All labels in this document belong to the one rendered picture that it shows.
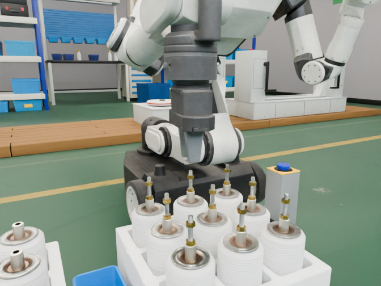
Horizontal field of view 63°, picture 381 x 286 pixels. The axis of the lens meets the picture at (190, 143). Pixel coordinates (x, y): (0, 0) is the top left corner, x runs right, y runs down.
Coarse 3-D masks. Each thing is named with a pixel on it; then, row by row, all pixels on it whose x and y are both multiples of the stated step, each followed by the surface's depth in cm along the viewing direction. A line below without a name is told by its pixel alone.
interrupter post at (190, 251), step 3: (186, 246) 58; (189, 246) 58; (192, 246) 58; (195, 246) 59; (186, 249) 59; (189, 249) 58; (192, 249) 58; (195, 249) 59; (186, 252) 59; (189, 252) 58; (192, 252) 58; (195, 252) 59; (186, 255) 59; (189, 255) 58; (192, 255) 58; (195, 255) 59; (186, 258) 59; (189, 258) 59; (192, 258) 59; (195, 258) 59; (189, 261) 59
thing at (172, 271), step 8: (168, 256) 61; (168, 264) 58; (208, 264) 58; (168, 272) 58; (176, 272) 56; (184, 272) 56; (192, 272) 56; (200, 272) 56; (208, 272) 57; (168, 280) 58; (176, 280) 56; (184, 280) 56; (192, 280) 55; (200, 280) 56; (208, 280) 57
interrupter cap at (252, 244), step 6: (228, 234) 67; (234, 234) 68; (228, 240) 65; (234, 240) 66; (246, 240) 66; (252, 240) 65; (228, 246) 63; (234, 246) 63; (240, 246) 64; (246, 246) 64; (252, 246) 63; (258, 246) 63; (240, 252) 61; (246, 252) 61
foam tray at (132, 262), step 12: (120, 228) 85; (120, 240) 80; (132, 240) 79; (120, 252) 82; (132, 252) 74; (144, 252) 74; (120, 264) 84; (132, 264) 71; (144, 264) 69; (216, 264) 70; (312, 264) 69; (324, 264) 69; (132, 276) 72; (144, 276) 65; (156, 276) 65; (216, 276) 65; (264, 276) 67; (276, 276) 65; (288, 276) 65; (300, 276) 65; (312, 276) 66; (324, 276) 68
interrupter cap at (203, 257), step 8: (184, 248) 63; (200, 248) 62; (176, 256) 60; (184, 256) 60; (200, 256) 60; (208, 256) 59; (176, 264) 57; (184, 264) 57; (192, 264) 57; (200, 264) 57
